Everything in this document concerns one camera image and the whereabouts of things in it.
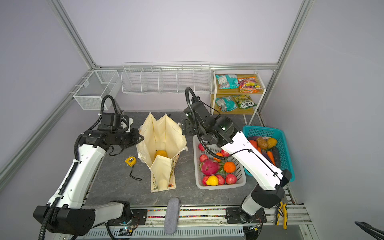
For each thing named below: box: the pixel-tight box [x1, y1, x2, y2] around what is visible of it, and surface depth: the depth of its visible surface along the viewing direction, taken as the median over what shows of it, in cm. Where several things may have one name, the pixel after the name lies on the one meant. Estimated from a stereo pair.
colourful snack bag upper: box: [238, 76, 263, 94], surface depth 86 cm
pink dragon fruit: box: [201, 159, 219, 176], surface depth 84 cm
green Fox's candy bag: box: [232, 94, 258, 110], surface depth 103 cm
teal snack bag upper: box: [215, 74, 240, 90], surface depth 88 cm
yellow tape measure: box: [125, 156, 142, 181], surface depth 93 cm
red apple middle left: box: [199, 154, 209, 162], surface depth 91 cm
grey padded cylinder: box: [163, 196, 181, 235], surface depth 74 cm
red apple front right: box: [225, 173, 238, 185], surface depth 82 cm
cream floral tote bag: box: [136, 112, 189, 193], surface depth 83 cm
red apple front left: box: [202, 175, 210, 187], surface depth 81 cm
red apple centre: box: [216, 174, 226, 186], surface depth 82 cm
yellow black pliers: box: [276, 201, 288, 230], surface depth 75 cm
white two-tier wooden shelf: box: [210, 70, 267, 126], surface depth 89 cm
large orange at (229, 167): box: [223, 161, 236, 174], surface depth 85 cm
